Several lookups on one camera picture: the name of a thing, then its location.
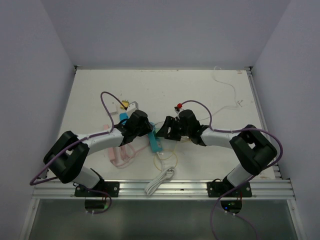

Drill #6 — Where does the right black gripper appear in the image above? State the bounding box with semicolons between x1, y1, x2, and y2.
156;116;191;142

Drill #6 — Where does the blue plug adapter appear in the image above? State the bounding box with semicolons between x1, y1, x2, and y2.
119;112;129;124

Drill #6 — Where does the teal power strip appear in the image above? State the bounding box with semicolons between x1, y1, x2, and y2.
147;122;163;154

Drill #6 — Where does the yellow plug adapter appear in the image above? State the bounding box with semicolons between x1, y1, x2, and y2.
120;100;130;110

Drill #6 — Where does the pink power strip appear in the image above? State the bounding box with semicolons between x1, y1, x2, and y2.
104;140;150;169

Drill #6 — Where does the thin white cable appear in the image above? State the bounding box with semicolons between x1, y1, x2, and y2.
154;66;245;126

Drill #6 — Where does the white plug adapter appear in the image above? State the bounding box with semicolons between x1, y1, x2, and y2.
109;105;119;115

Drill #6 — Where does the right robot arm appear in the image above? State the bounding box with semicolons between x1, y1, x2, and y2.
156;109;278;197

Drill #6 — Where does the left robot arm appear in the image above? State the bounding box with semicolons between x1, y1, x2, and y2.
43;110;153;197

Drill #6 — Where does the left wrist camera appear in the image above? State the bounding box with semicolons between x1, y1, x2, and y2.
126;101;139;114

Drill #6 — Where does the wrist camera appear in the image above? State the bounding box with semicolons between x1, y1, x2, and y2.
174;103;185;116
126;101;139;114

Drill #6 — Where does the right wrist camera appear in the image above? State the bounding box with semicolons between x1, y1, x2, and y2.
174;103;185;116

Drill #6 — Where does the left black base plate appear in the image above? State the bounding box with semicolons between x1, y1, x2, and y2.
74;180;120;198

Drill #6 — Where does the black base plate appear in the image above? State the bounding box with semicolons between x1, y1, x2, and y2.
206;179;253;198
74;180;120;198

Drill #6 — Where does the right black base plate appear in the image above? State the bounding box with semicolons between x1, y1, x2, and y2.
206;179;253;198

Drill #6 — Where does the aluminium rail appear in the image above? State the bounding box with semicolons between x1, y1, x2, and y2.
32;179;295;200

